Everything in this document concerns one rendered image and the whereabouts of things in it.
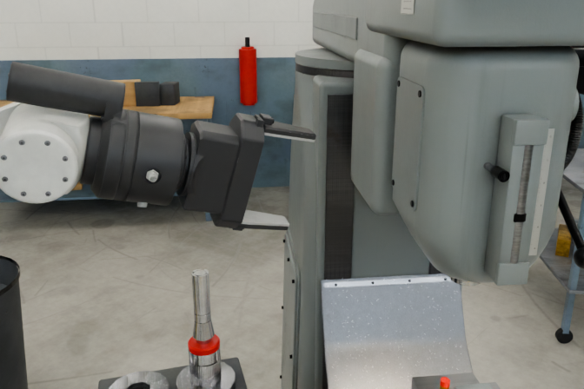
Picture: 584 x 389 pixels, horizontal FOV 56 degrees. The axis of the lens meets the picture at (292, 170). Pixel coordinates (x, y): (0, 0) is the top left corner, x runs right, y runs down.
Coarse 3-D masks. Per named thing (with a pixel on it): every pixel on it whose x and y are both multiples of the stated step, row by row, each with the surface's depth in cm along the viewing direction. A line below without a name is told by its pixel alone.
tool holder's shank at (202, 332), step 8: (192, 272) 78; (200, 272) 78; (208, 272) 78; (192, 280) 78; (200, 280) 77; (208, 280) 78; (200, 288) 78; (208, 288) 79; (200, 296) 78; (208, 296) 79; (200, 304) 78; (208, 304) 79; (200, 312) 79; (208, 312) 79; (200, 320) 79; (208, 320) 80; (200, 328) 80; (208, 328) 80; (200, 336) 80; (208, 336) 80; (200, 344) 81
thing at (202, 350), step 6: (192, 336) 83; (216, 336) 83; (192, 342) 81; (210, 342) 81; (216, 342) 81; (192, 348) 80; (198, 348) 80; (204, 348) 80; (210, 348) 80; (216, 348) 81; (198, 354) 80; (204, 354) 80
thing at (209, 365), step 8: (216, 352) 81; (192, 360) 81; (200, 360) 80; (208, 360) 80; (216, 360) 81; (192, 368) 81; (200, 368) 80; (208, 368) 81; (216, 368) 82; (192, 376) 82; (200, 376) 81; (208, 376) 81; (216, 376) 82; (192, 384) 82; (200, 384) 81; (208, 384) 81; (216, 384) 82
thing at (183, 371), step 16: (176, 368) 88; (224, 368) 86; (240, 368) 88; (112, 384) 82; (128, 384) 82; (144, 384) 83; (160, 384) 82; (176, 384) 82; (224, 384) 82; (240, 384) 84
